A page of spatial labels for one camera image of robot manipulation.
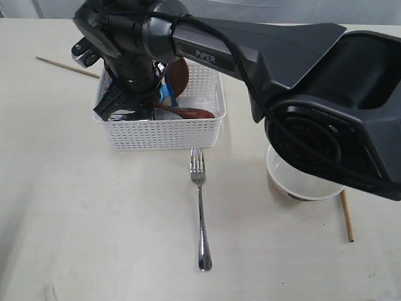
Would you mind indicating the red-brown wooden spoon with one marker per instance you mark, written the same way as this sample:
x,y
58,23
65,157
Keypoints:
x,y
186,113

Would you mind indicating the silver metal fork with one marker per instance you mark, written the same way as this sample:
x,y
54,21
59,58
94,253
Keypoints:
x,y
198,177

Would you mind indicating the white perforated plastic basket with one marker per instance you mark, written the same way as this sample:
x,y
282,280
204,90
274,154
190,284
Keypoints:
x,y
168,131

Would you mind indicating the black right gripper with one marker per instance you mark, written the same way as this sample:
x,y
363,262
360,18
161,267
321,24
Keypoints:
x,y
134,80

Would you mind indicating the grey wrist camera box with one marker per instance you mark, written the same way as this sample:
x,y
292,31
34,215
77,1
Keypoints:
x,y
84,54

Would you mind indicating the brown round wooden plate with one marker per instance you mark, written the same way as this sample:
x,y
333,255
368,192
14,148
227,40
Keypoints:
x,y
178,76

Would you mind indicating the brown wooden chopstick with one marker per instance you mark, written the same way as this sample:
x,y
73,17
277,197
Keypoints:
x,y
66,67
348,221

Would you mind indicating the silver metal cup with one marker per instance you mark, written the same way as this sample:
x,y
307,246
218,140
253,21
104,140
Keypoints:
x,y
129,115

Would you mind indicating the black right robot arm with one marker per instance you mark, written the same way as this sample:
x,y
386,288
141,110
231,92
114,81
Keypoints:
x,y
329,97

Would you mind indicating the white floral ceramic bowl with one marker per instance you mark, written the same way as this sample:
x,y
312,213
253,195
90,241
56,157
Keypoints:
x,y
298,185

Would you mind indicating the blue chips bag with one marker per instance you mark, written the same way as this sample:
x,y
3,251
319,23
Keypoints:
x,y
166,94

